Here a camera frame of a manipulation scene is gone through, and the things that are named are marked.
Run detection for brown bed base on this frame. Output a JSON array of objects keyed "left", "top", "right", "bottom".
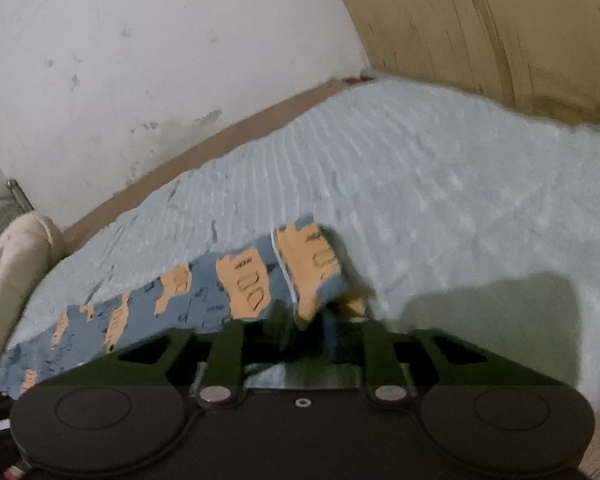
[{"left": 62, "top": 72, "right": 378, "bottom": 247}]

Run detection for light blue ribbed blanket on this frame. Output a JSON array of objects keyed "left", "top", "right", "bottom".
[{"left": 0, "top": 77, "right": 600, "bottom": 411}]

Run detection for cream rolled blanket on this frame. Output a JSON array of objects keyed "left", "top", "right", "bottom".
[{"left": 0, "top": 212, "right": 67, "bottom": 386}]

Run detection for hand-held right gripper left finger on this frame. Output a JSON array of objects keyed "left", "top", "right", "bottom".
[{"left": 77, "top": 304, "right": 301, "bottom": 406}]

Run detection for blue pants with orange print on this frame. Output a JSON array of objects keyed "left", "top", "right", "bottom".
[{"left": 0, "top": 215, "right": 376, "bottom": 392}]

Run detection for metal rack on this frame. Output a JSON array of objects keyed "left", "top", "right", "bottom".
[{"left": 0, "top": 177, "right": 35, "bottom": 263}]

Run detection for wooden board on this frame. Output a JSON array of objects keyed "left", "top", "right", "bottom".
[{"left": 325, "top": 0, "right": 600, "bottom": 127}]

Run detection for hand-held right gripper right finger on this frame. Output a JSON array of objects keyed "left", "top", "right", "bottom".
[{"left": 324, "top": 310, "right": 513, "bottom": 403}]

